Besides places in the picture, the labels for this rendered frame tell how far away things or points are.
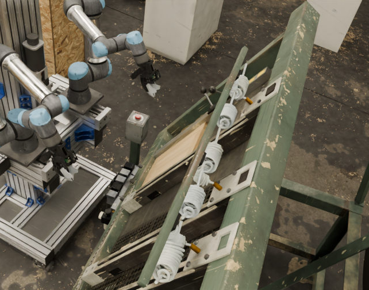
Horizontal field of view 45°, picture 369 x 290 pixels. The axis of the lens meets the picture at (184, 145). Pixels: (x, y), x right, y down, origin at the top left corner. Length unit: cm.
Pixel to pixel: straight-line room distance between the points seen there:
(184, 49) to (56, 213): 238
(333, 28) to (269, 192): 465
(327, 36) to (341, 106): 114
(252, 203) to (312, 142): 331
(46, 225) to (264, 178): 217
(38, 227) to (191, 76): 244
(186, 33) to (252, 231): 370
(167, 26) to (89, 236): 242
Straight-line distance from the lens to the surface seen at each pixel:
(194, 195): 126
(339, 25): 580
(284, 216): 379
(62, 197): 336
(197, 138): 228
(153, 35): 496
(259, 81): 214
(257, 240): 119
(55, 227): 322
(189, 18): 463
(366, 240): 168
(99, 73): 274
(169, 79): 473
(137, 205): 236
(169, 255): 116
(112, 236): 236
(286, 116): 155
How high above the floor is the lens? 290
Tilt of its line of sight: 46 degrees down
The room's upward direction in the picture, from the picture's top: 12 degrees clockwise
